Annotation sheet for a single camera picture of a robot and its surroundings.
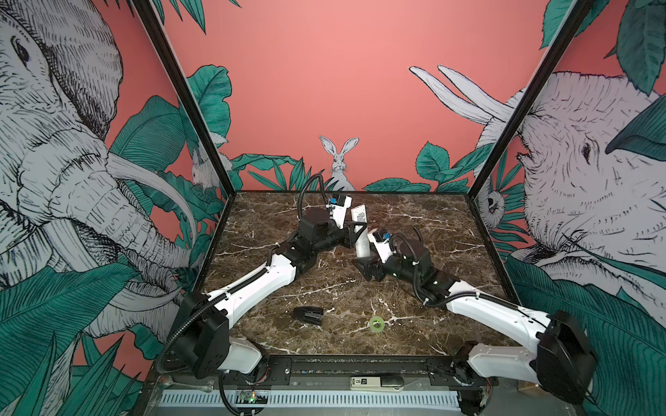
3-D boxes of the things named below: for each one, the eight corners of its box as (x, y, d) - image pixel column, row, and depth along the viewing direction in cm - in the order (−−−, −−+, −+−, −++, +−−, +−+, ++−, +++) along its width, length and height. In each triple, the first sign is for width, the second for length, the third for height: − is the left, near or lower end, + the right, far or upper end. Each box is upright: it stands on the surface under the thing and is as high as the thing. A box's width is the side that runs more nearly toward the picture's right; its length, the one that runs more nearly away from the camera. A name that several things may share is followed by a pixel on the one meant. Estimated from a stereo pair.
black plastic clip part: (292, 326, 84) (291, 324, 83) (294, 308, 88) (293, 306, 86) (323, 326, 84) (322, 324, 83) (324, 308, 88) (323, 306, 86)
